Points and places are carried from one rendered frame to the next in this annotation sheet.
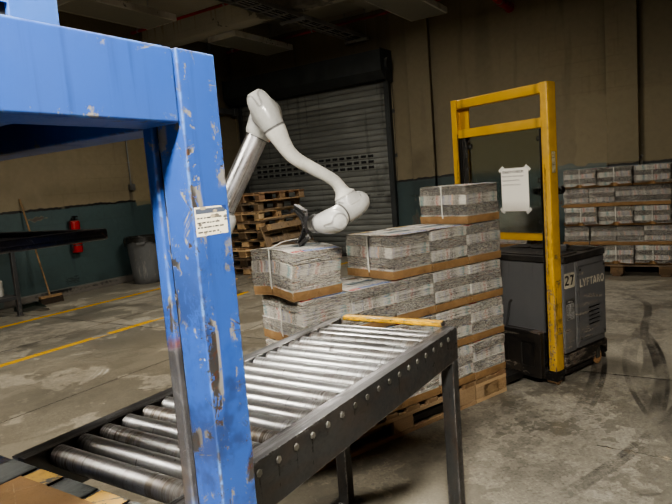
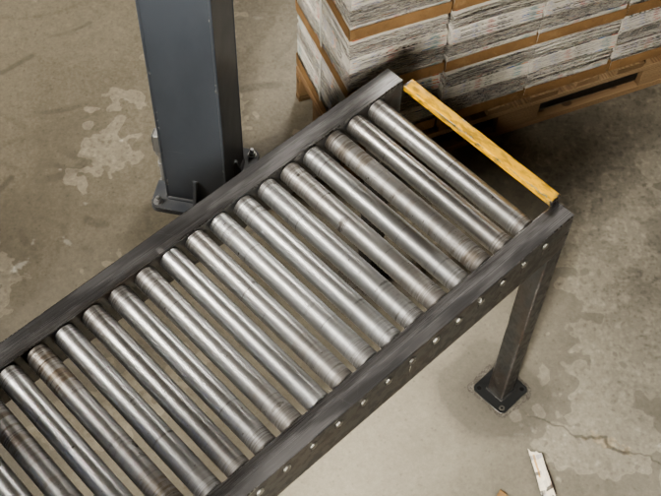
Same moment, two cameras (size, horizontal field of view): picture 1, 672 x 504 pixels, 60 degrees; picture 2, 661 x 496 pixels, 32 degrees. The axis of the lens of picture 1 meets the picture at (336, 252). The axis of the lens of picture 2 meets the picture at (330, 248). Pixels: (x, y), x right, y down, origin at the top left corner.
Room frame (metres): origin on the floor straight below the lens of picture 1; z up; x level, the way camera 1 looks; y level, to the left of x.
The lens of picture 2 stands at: (0.65, -0.21, 2.72)
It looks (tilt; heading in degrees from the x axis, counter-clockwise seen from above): 56 degrees down; 12
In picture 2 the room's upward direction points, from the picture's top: 2 degrees clockwise
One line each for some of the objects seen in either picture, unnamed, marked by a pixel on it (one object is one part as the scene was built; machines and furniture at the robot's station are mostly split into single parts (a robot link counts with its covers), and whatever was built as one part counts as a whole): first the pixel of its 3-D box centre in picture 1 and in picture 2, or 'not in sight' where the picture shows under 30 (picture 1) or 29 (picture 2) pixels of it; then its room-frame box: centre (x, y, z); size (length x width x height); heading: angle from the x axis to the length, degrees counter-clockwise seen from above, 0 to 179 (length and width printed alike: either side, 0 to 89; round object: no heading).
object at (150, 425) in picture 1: (188, 437); (78, 455); (1.35, 0.39, 0.77); 0.47 x 0.05 x 0.05; 57
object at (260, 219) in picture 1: (264, 230); not in sight; (9.82, 1.17, 0.65); 1.33 x 0.94 x 1.30; 151
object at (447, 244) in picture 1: (425, 247); not in sight; (3.38, -0.52, 0.95); 0.38 x 0.29 x 0.23; 36
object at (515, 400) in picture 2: not in sight; (501, 388); (2.09, -0.38, 0.01); 0.14 x 0.13 x 0.01; 57
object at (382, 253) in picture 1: (387, 254); not in sight; (3.21, -0.28, 0.95); 0.38 x 0.29 x 0.23; 38
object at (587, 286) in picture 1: (541, 304); not in sight; (4.03, -1.41, 0.40); 0.69 x 0.55 x 0.80; 36
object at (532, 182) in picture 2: (391, 320); (479, 140); (2.23, -0.20, 0.81); 0.43 x 0.03 x 0.02; 57
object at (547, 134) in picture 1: (549, 229); not in sight; (3.55, -1.31, 0.97); 0.09 x 0.09 x 1.75; 36
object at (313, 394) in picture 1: (272, 392); (215, 347); (1.63, 0.21, 0.77); 0.47 x 0.05 x 0.05; 57
